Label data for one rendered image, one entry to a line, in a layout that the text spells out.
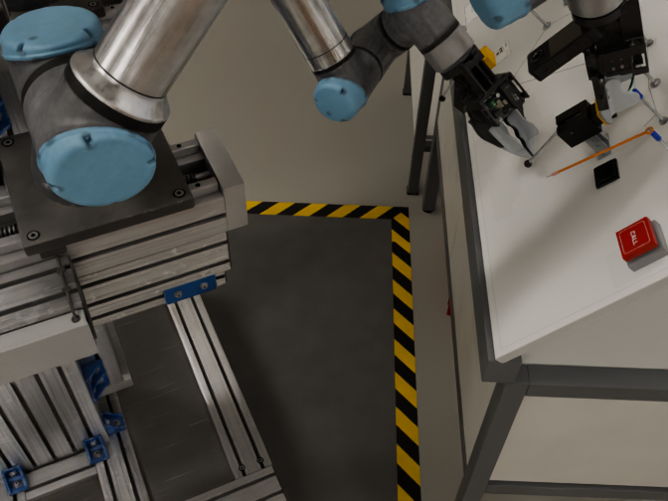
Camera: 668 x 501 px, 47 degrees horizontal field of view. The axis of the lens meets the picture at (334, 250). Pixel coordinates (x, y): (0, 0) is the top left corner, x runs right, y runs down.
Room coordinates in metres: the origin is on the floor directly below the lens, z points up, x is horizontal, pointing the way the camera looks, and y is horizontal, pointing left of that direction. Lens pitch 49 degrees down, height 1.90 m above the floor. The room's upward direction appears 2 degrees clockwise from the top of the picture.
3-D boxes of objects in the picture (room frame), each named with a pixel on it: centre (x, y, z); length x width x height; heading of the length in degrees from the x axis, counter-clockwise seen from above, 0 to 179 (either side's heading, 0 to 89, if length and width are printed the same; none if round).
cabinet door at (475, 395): (0.98, -0.30, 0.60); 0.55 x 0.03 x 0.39; 0
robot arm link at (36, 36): (0.76, 0.33, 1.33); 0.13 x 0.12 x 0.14; 27
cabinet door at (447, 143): (1.53, -0.30, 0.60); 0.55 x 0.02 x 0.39; 0
